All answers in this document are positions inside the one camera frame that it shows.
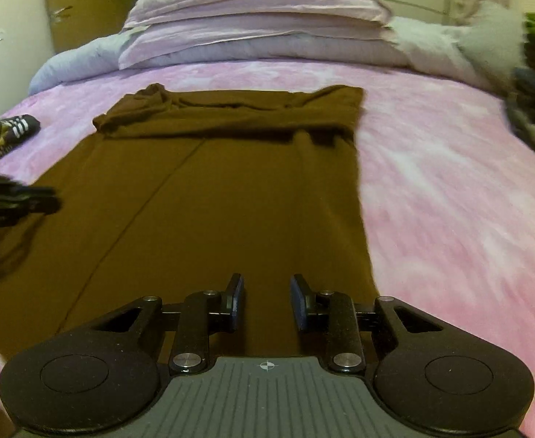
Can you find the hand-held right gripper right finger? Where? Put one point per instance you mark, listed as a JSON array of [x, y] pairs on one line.
[[300, 305]]

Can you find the dark striped jersey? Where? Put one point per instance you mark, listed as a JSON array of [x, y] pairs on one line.
[[3, 139]]

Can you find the pink fleece blanket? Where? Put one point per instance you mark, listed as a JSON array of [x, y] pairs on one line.
[[431, 191]]

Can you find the lilac pillow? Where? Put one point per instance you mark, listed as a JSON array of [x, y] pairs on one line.
[[249, 41], [249, 0]]

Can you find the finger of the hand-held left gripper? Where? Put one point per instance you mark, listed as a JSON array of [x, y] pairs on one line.
[[30, 200]]

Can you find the light grey pillow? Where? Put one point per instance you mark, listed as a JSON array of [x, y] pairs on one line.
[[76, 64]]

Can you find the wooden door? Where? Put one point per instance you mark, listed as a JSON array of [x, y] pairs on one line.
[[89, 0]]

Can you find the grey fluffy cloth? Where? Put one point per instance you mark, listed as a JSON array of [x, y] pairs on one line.
[[491, 36]]

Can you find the brown garment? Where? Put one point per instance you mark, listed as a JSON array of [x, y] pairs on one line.
[[226, 191]]

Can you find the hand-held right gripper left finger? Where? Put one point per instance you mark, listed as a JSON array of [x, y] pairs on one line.
[[236, 299]]

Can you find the white quilt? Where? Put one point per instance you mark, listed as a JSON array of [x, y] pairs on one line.
[[431, 50]]

